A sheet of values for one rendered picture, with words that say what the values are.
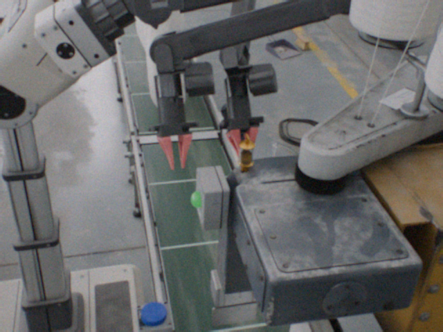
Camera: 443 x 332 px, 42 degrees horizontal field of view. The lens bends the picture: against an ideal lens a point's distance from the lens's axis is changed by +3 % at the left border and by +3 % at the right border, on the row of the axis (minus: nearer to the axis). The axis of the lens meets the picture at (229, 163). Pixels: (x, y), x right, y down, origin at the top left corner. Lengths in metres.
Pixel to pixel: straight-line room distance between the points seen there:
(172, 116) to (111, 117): 2.62
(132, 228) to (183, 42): 1.83
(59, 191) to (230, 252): 2.21
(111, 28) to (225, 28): 0.23
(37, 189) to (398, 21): 1.12
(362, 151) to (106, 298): 1.46
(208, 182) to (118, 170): 2.35
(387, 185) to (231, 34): 0.44
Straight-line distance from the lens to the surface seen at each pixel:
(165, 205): 2.43
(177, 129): 1.19
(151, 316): 1.39
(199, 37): 1.18
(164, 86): 1.19
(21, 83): 1.47
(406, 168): 1.08
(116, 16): 1.18
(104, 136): 3.61
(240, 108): 1.33
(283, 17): 1.19
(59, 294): 2.01
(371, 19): 1.06
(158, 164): 2.67
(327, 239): 0.88
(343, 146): 0.95
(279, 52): 4.82
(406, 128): 1.05
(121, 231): 2.89
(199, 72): 1.20
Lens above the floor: 1.91
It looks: 35 degrees down
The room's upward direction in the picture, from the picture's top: 4 degrees clockwise
